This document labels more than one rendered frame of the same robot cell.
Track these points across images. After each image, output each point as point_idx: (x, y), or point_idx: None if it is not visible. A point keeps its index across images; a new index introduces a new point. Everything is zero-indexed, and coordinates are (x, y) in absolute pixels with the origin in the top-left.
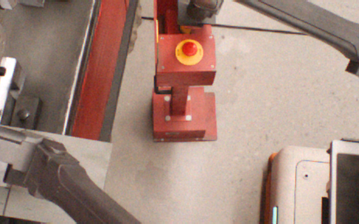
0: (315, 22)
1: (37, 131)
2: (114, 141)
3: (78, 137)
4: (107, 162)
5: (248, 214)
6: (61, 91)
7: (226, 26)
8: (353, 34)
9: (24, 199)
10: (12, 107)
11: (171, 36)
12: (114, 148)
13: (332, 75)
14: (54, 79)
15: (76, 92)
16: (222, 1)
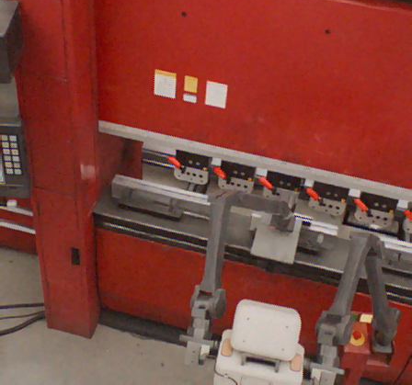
0: (344, 282)
1: (298, 236)
2: (309, 383)
3: (301, 289)
4: (282, 260)
5: None
6: (323, 263)
7: None
8: (340, 301)
9: (266, 230)
10: (312, 240)
11: (365, 330)
12: (303, 383)
13: None
14: (329, 260)
15: (324, 273)
16: (380, 325)
